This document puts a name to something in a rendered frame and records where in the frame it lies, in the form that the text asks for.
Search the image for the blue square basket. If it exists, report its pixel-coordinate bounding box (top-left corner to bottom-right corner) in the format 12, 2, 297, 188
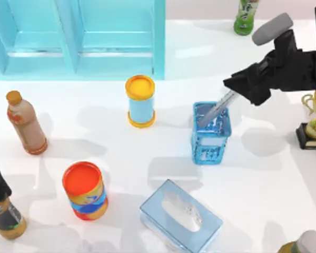
191, 101, 233, 166

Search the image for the pale grey rounded box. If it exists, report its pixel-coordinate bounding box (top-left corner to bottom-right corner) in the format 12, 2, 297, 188
252, 13, 294, 47

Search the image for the green bottle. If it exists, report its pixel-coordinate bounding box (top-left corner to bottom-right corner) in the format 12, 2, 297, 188
233, 0, 261, 36

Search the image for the yellow and blue can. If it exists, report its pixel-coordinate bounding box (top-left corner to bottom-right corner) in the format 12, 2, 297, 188
124, 74, 156, 129

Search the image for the white tissue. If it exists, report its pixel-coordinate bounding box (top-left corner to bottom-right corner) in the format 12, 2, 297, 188
162, 191, 203, 233

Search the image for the light blue rack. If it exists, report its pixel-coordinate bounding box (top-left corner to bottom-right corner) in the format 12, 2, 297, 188
0, 0, 166, 81

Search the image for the blue tissue box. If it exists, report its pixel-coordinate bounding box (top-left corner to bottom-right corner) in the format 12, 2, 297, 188
139, 179, 224, 253

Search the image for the orange and blue can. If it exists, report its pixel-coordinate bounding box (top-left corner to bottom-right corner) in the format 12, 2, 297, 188
62, 161, 108, 221

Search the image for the yellow bottle with grey cap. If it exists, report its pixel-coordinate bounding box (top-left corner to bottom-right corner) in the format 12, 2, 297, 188
276, 230, 316, 253

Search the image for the brown bottle with orange cap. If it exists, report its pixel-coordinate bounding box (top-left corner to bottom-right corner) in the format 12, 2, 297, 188
5, 90, 48, 155

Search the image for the yellow and black bottle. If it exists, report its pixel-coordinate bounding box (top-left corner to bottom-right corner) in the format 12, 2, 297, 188
0, 196, 27, 240

